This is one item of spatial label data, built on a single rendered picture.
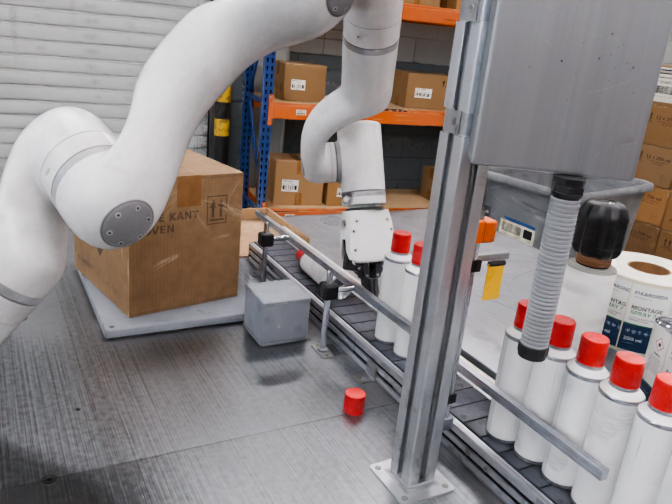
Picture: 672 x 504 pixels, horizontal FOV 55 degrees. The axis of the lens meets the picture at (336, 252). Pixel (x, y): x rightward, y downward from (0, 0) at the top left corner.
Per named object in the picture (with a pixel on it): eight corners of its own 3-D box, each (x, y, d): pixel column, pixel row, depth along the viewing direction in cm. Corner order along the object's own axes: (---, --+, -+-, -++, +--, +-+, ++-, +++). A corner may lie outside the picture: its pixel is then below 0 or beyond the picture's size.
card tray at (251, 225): (309, 251, 176) (310, 237, 174) (216, 259, 163) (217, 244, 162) (266, 219, 200) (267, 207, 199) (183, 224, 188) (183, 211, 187)
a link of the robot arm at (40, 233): (-21, 291, 79) (111, 148, 78) (-68, 203, 88) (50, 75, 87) (54, 314, 89) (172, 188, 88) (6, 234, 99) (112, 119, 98)
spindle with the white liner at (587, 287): (605, 367, 117) (647, 207, 107) (570, 375, 112) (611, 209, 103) (568, 344, 124) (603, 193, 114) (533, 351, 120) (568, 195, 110)
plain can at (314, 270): (354, 275, 134) (312, 243, 151) (331, 277, 131) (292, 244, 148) (351, 298, 135) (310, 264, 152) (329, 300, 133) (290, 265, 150)
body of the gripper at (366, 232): (350, 202, 118) (355, 264, 118) (397, 200, 123) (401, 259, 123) (331, 205, 124) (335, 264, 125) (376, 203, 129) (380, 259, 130)
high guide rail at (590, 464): (606, 479, 75) (609, 469, 74) (599, 482, 74) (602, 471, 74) (259, 215, 163) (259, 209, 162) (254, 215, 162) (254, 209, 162)
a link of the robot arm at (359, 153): (339, 191, 119) (389, 188, 120) (334, 119, 119) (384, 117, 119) (334, 195, 127) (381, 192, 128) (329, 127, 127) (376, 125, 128)
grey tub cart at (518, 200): (532, 282, 414) (563, 132, 383) (625, 320, 369) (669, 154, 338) (438, 308, 359) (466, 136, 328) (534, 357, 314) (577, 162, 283)
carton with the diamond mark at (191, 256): (238, 296, 138) (244, 171, 129) (128, 318, 123) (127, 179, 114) (174, 252, 160) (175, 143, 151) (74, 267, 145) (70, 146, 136)
